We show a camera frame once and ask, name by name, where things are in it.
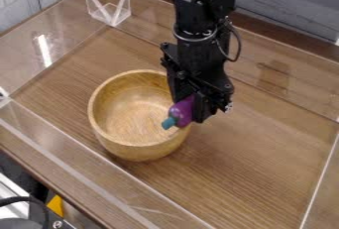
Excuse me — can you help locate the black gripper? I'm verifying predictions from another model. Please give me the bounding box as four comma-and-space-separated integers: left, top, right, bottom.
160, 33, 235, 123

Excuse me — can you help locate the purple toy eggplant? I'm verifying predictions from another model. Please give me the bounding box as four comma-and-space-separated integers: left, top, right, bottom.
161, 95, 193, 130

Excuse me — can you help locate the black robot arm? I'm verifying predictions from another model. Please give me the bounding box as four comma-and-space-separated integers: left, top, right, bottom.
160, 0, 239, 123

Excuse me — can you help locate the brown wooden bowl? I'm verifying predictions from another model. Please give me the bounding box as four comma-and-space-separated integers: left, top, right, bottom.
87, 69, 191, 162

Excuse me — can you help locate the clear acrylic tray enclosure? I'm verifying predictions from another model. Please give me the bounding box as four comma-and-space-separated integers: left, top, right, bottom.
0, 0, 339, 229

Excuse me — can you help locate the black cable loop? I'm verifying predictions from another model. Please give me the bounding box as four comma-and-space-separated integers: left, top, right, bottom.
0, 195, 51, 229

